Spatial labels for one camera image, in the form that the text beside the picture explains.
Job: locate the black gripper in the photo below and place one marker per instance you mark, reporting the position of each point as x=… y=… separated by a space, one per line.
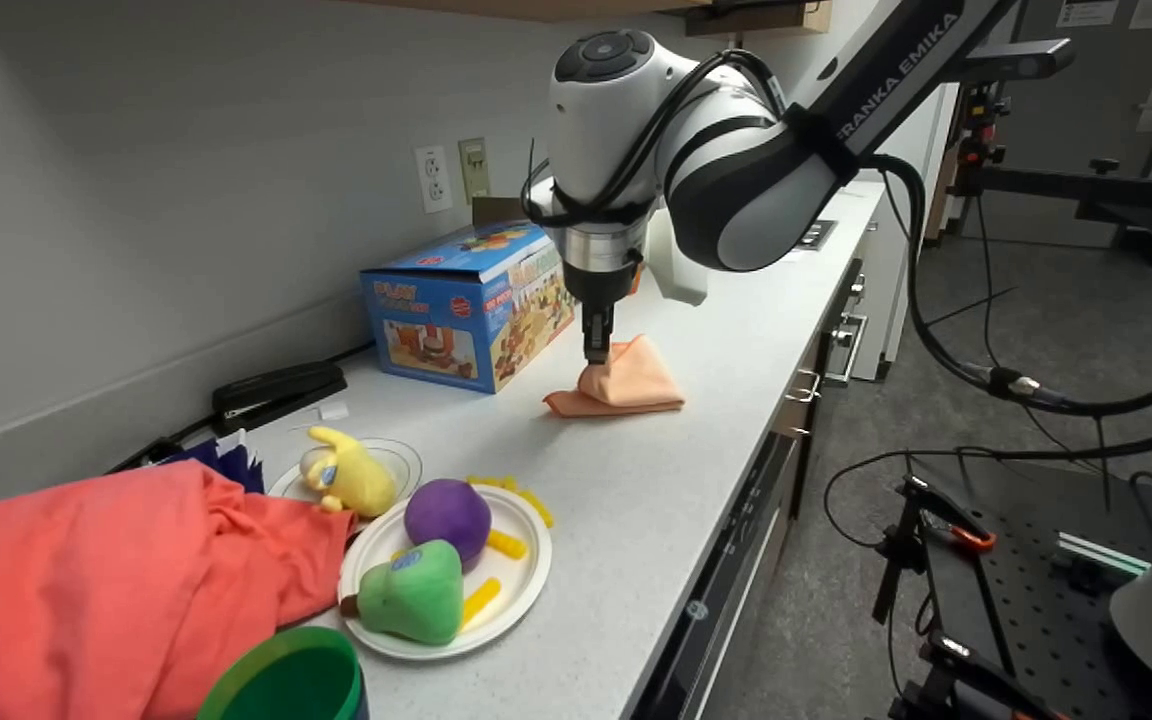
x=603 y=287

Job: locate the orange microfibre cloth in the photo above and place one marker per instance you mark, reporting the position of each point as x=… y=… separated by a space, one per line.
x=638 y=384

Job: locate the white black Franka robot arm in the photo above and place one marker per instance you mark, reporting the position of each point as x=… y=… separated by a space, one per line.
x=748 y=184

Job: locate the large red cloth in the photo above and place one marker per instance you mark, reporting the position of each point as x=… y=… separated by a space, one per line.
x=110 y=587

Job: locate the blue toy food set box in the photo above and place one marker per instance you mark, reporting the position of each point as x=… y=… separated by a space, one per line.
x=471 y=315

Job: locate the brown cardboard box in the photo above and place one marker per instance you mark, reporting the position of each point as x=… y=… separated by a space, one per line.
x=496 y=208

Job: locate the yellow toy fry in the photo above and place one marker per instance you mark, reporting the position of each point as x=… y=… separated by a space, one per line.
x=483 y=603
x=506 y=545

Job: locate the clear plastic plate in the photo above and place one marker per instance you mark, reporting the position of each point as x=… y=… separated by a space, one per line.
x=405 y=461

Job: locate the purple plush ball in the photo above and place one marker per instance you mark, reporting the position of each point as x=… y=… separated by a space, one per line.
x=446 y=518

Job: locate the white round plate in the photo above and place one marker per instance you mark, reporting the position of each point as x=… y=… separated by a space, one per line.
x=529 y=576

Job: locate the yellow plush toy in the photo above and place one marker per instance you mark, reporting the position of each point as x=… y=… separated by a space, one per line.
x=358 y=479

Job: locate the white base cabinet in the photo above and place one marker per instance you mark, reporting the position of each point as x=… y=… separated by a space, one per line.
x=898 y=295

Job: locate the green plush pear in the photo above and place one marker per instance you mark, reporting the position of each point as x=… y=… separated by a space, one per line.
x=413 y=598

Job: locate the black stapler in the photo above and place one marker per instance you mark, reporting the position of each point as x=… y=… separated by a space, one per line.
x=276 y=391

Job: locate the black tripod with orange clamp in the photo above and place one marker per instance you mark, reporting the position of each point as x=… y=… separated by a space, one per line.
x=931 y=515

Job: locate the dark blue pleated item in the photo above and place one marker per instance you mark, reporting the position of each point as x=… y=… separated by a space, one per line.
x=236 y=467

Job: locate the green plastic bowl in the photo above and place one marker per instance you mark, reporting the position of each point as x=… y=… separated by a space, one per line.
x=291 y=682

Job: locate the black low stand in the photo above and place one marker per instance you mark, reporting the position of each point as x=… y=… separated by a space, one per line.
x=951 y=661

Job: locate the black optical breadboard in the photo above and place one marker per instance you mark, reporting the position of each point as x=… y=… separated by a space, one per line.
x=1030 y=613

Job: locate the black horizontal stand pole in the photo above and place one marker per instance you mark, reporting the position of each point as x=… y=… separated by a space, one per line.
x=1109 y=190

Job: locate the teal white stick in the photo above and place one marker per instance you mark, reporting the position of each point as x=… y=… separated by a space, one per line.
x=1100 y=551

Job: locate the beige wall outlet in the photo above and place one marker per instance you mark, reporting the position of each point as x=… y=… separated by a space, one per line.
x=472 y=167

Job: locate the white wall outlet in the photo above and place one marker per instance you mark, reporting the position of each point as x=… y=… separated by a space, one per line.
x=432 y=181

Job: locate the black stereo camera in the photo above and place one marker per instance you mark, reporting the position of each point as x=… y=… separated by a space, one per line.
x=1021 y=59

